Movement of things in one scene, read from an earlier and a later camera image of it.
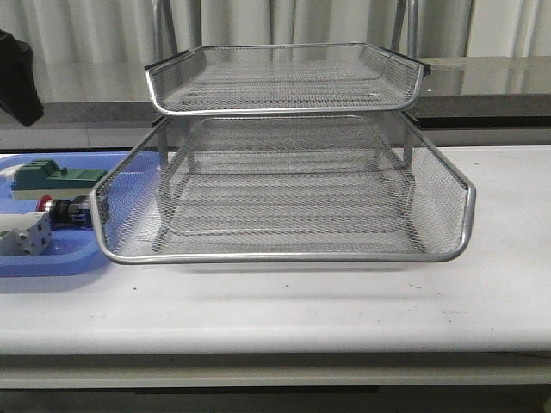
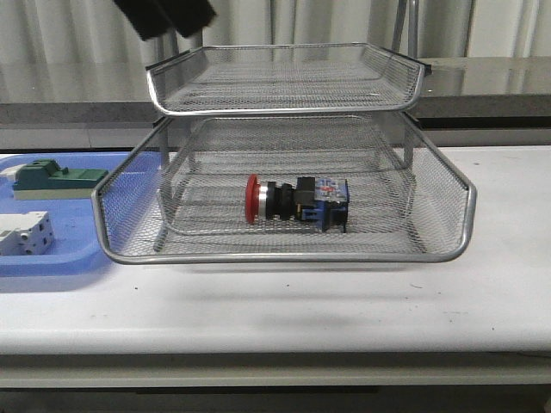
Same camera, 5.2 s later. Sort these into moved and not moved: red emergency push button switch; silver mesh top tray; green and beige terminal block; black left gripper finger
Moved: black left gripper finger; red emergency push button switch
Not moved: green and beige terminal block; silver mesh top tray
